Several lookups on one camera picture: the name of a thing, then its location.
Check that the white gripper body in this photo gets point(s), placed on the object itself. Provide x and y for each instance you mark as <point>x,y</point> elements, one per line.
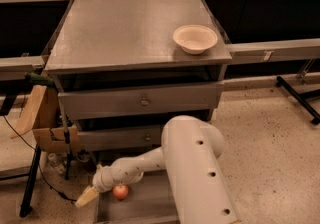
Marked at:
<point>101,180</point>

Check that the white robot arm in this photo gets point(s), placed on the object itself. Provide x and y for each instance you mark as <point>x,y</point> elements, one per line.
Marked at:
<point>188,153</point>

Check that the grey wooden drawer cabinet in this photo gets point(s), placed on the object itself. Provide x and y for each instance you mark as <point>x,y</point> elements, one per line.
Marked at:
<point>110,44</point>

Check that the black floor bar stand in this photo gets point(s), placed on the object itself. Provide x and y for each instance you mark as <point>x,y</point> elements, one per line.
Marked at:
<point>302,98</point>

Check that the black tripod stand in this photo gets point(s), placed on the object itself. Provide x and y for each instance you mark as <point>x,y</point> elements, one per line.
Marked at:
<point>35,168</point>

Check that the red apple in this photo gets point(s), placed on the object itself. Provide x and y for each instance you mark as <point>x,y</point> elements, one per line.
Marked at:
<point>120,192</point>

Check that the grey top drawer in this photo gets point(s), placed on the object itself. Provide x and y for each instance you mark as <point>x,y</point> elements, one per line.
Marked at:
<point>141,100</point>

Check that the grey metal rail right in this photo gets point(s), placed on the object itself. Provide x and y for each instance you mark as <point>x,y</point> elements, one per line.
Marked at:
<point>274,51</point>

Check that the white paper bowl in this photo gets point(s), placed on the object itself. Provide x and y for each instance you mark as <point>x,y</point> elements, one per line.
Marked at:
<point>195,39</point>

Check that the grey open bottom drawer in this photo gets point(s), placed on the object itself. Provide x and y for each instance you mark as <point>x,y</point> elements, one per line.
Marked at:
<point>149,201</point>

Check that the grey metal rail left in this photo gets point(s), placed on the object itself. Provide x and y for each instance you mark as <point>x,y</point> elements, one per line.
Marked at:
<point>16,68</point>

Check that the grey metal rail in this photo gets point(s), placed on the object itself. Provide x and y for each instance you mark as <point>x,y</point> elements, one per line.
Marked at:
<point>274,51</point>
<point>16,68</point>

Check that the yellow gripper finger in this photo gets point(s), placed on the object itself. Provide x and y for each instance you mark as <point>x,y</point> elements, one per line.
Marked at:
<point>88,195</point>

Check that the green handled tool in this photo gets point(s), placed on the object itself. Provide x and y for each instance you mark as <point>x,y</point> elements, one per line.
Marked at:
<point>37,79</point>

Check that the grey middle drawer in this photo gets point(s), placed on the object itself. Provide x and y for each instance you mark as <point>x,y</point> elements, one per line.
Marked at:
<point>129,137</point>

